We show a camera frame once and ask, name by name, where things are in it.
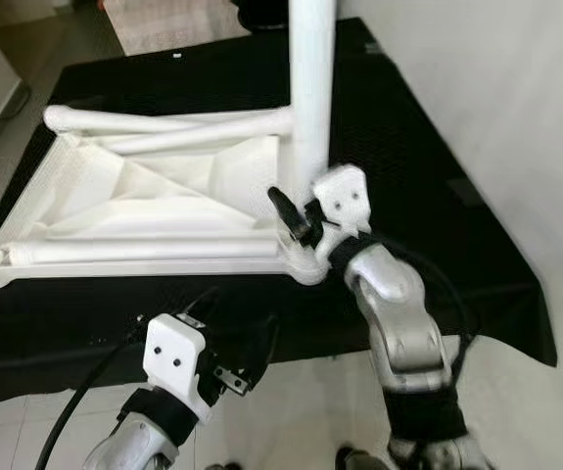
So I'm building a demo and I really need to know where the white plastic table top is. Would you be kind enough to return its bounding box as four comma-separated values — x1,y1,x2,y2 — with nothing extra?
0,102,333,292

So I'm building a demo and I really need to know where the large black bowl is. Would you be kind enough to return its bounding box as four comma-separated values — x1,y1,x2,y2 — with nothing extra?
230,0,294,32

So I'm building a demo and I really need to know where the dark right robot foot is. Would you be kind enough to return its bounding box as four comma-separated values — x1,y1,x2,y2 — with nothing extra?
334,446,392,470

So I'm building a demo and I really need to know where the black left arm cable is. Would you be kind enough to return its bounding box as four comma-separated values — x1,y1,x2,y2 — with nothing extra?
30,336,152,470

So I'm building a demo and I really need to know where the beige patterned low table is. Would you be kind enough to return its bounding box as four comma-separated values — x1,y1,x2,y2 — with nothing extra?
100,0,255,57

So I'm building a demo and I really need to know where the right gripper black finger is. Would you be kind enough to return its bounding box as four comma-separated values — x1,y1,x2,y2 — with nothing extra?
267,186,311,242

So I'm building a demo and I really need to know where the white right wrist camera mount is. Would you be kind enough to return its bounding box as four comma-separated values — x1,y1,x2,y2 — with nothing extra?
309,164,373,243

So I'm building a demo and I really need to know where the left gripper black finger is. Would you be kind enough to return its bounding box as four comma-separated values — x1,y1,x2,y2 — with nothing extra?
178,289,218,324
245,313,282,383

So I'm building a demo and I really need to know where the black tablecloth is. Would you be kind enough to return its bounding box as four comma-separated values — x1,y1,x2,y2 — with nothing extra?
0,18,560,420

